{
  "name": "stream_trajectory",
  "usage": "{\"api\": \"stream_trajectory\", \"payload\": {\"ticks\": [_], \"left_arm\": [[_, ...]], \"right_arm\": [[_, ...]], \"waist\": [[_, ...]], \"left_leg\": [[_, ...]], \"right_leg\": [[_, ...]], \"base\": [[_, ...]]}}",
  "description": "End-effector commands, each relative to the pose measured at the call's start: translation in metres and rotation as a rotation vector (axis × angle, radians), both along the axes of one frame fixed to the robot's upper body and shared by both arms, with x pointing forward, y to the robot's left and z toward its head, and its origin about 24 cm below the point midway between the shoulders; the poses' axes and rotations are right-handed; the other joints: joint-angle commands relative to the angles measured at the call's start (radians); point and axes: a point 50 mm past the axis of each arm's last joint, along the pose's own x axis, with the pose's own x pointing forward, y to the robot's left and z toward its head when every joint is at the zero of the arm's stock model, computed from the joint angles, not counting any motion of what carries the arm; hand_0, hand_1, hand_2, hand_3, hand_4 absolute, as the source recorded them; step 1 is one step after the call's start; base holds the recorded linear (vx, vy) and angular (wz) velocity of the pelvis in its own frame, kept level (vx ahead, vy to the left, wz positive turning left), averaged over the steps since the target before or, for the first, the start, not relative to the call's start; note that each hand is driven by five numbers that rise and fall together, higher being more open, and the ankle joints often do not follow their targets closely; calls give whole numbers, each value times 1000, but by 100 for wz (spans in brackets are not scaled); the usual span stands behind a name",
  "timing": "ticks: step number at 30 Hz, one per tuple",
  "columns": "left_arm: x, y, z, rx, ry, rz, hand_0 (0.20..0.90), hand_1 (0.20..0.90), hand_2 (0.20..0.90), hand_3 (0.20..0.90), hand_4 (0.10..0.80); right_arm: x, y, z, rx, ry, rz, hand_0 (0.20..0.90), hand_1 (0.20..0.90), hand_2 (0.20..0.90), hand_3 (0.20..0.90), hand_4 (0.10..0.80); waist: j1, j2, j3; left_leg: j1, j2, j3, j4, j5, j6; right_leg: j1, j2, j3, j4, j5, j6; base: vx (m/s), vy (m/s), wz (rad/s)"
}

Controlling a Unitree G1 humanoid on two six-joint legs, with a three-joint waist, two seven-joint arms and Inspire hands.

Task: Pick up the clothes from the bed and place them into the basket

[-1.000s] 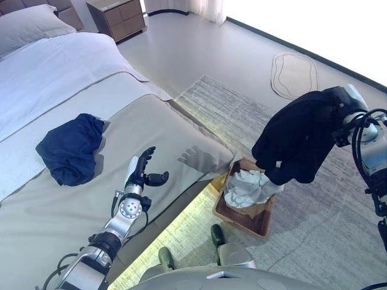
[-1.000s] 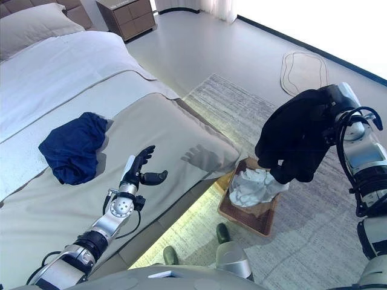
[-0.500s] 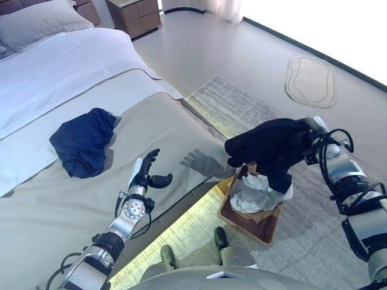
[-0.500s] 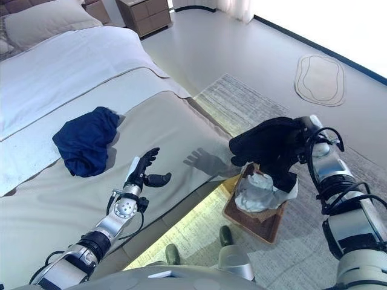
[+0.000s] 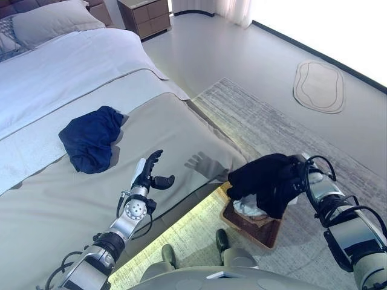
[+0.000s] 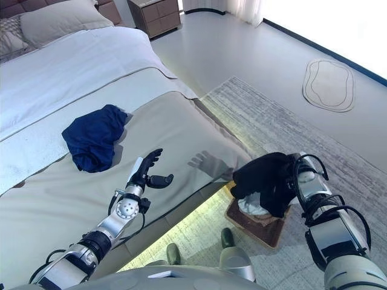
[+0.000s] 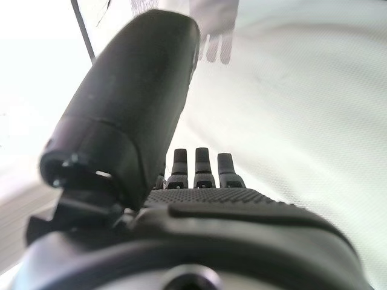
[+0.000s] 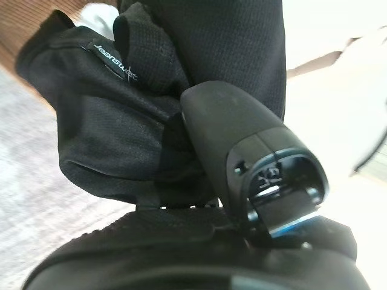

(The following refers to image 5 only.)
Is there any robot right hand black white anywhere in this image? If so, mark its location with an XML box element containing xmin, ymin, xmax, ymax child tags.
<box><xmin>273</xmin><ymin>153</ymin><xmax>326</xmax><ymax>197</ymax></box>

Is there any robot left hand black white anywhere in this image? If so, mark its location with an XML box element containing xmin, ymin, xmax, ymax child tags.
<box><xmin>130</xmin><ymin>149</ymin><xmax>176</xmax><ymax>192</ymax></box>

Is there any black garment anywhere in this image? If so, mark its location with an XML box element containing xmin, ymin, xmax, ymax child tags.
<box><xmin>227</xmin><ymin>153</ymin><xmax>303</xmax><ymax>219</ymax></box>

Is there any white garment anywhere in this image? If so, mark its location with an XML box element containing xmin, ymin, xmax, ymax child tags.
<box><xmin>232</xmin><ymin>193</ymin><xmax>270</xmax><ymax>218</ymax></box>

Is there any navy blue garment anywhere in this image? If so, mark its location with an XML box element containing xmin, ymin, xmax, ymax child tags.
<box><xmin>58</xmin><ymin>105</ymin><xmax>125</xmax><ymax>175</ymax></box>

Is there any brown wicker basket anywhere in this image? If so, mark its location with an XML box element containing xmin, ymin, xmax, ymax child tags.
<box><xmin>222</xmin><ymin>181</ymin><xmax>300</xmax><ymax>250</ymax></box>

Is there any large bed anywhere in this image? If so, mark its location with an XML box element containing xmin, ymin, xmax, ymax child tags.
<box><xmin>0</xmin><ymin>0</ymin><xmax>233</xmax><ymax>269</ymax></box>

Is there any large grey striped rug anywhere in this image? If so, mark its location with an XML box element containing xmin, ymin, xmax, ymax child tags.
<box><xmin>108</xmin><ymin>77</ymin><xmax>387</xmax><ymax>290</ymax></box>

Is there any robot left leg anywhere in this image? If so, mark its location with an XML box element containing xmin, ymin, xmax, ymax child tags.
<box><xmin>141</xmin><ymin>243</ymin><xmax>179</xmax><ymax>282</ymax></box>

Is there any robot leg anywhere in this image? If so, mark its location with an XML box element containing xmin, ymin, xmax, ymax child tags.
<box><xmin>215</xmin><ymin>228</ymin><xmax>259</xmax><ymax>269</ymax></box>
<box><xmin>141</xmin><ymin>243</ymin><xmax>179</xmax><ymax>282</ymax></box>

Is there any small oval beige mat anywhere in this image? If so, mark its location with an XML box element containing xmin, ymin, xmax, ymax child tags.
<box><xmin>292</xmin><ymin>60</ymin><xmax>345</xmax><ymax>114</ymax></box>

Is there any robot right leg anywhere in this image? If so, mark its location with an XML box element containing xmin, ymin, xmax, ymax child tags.
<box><xmin>215</xmin><ymin>228</ymin><xmax>259</xmax><ymax>269</ymax></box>

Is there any robot torso grey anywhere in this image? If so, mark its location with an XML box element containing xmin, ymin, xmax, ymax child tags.
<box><xmin>126</xmin><ymin>265</ymin><xmax>327</xmax><ymax>290</ymax></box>

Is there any white duvet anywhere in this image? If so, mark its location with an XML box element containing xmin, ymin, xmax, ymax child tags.
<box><xmin>0</xmin><ymin>27</ymin><xmax>191</xmax><ymax>196</ymax></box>

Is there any black window floor track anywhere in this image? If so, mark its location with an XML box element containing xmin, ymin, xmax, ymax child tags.
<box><xmin>172</xmin><ymin>10</ymin><xmax>387</xmax><ymax>91</ymax></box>

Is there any brown nightstand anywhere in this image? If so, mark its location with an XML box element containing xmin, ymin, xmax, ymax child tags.
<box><xmin>116</xmin><ymin>0</ymin><xmax>172</xmax><ymax>40</ymax></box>

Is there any beige pillow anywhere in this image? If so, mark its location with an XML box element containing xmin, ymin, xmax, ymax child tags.
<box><xmin>11</xmin><ymin>0</ymin><xmax>106</xmax><ymax>49</ymax></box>

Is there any sheer white curtain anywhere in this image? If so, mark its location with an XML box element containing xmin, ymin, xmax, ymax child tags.
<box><xmin>171</xmin><ymin>0</ymin><xmax>253</xmax><ymax>28</ymax></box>

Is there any patterned grey cushion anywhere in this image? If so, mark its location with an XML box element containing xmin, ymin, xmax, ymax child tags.
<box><xmin>0</xmin><ymin>14</ymin><xmax>22</xmax><ymax>63</ymax></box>

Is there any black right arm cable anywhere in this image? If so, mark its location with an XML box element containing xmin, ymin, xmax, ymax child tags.
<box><xmin>304</xmin><ymin>155</ymin><xmax>387</xmax><ymax>230</ymax></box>

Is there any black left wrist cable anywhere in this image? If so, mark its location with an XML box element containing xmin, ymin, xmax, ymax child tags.
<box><xmin>116</xmin><ymin>190</ymin><xmax>158</xmax><ymax>242</ymax></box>

